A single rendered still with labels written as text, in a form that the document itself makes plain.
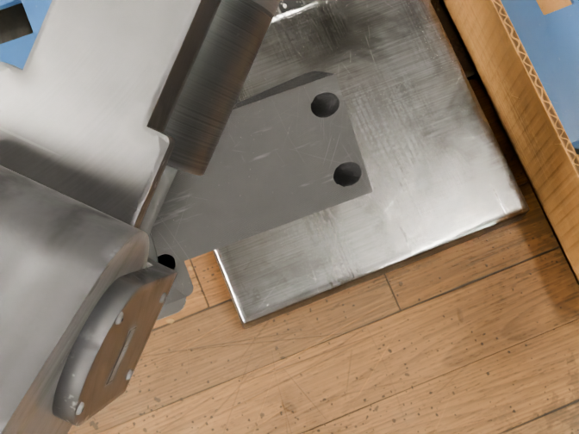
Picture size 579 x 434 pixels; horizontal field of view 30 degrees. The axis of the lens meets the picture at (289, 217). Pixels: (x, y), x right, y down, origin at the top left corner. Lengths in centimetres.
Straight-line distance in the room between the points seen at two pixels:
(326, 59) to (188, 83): 33
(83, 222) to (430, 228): 38
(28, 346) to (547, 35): 49
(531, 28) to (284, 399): 26
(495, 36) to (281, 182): 26
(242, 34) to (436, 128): 32
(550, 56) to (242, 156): 33
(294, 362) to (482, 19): 21
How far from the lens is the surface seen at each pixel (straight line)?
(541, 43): 66
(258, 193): 36
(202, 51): 30
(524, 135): 61
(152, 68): 28
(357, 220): 59
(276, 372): 59
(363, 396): 60
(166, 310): 42
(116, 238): 24
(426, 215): 60
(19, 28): 66
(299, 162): 37
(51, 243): 23
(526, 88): 59
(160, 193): 30
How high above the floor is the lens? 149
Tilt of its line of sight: 75 degrees down
